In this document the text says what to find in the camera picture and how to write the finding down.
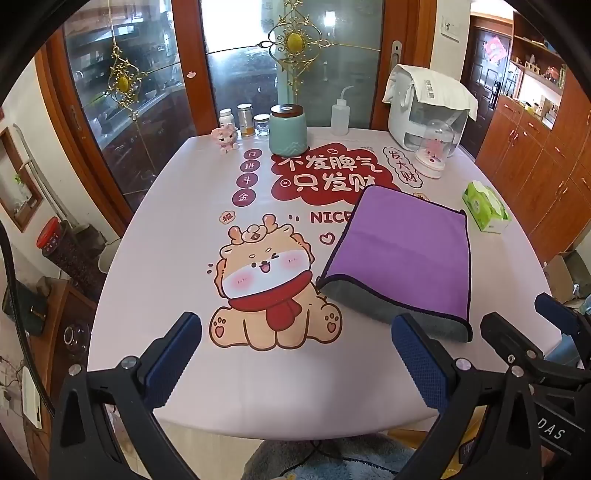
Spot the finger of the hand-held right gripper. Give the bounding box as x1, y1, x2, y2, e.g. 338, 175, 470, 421
534, 293, 591, 346
480, 312, 591, 385

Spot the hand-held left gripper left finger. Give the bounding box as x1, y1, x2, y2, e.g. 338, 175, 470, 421
48, 311, 204, 480

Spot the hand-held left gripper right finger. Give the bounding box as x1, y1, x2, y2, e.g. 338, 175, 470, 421
390, 313, 548, 480

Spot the purple towel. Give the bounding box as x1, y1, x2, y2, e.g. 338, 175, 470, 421
315, 185, 474, 343

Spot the cardboard box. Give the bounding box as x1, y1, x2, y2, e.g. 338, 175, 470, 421
544, 251, 591, 306

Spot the pink printed tablecloth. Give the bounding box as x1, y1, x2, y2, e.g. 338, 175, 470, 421
88, 127, 568, 439

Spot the glass bowl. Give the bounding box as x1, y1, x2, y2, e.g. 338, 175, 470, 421
62, 323, 91, 356

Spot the wooden side table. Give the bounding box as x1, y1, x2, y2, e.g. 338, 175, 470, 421
23, 281, 99, 462

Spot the green tissue box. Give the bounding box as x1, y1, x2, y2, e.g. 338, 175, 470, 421
462, 181, 512, 234

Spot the blue fluffy rug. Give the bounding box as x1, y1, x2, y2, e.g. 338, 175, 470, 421
240, 433, 416, 480

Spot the red lid jar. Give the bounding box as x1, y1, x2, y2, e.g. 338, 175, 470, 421
37, 217, 101, 289

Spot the wooden cabinet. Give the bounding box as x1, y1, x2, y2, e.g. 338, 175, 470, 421
475, 13, 591, 265

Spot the glass dome with pink figure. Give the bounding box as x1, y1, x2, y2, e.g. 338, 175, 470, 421
414, 119, 451, 180

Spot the pink dragon figurine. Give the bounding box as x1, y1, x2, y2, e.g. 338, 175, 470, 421
211, 128, 239, 154

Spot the dark wooden door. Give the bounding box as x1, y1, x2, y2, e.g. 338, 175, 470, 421
461, 27, 513, 158

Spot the glass sliding door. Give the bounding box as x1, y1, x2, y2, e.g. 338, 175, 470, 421
198, 0, 386, 132
62, 0, 206, 213

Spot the white water dispenser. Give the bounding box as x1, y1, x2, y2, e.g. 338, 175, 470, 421
387, 69, 469, 158

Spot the glass jar with amber contents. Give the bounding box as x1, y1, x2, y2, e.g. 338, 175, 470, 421
237, 103, 255, 138

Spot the teal ceramic canister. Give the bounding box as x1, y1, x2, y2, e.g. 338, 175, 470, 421
269, 104, 309, 156

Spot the white cloth cover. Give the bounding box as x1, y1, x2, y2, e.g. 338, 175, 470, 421
382, 65, 478, 121

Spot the white squeeze bottle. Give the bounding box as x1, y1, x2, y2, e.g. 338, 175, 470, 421
331, 85, 355, 136

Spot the red door decoration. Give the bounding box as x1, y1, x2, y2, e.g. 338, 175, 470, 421
482, 37, 509, 64

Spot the gold door ornament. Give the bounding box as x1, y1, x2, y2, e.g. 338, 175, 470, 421
268, 0, 329, 73
108, 46, 140, 121

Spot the black cable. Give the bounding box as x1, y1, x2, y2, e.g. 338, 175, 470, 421
0, 222, 57, 418

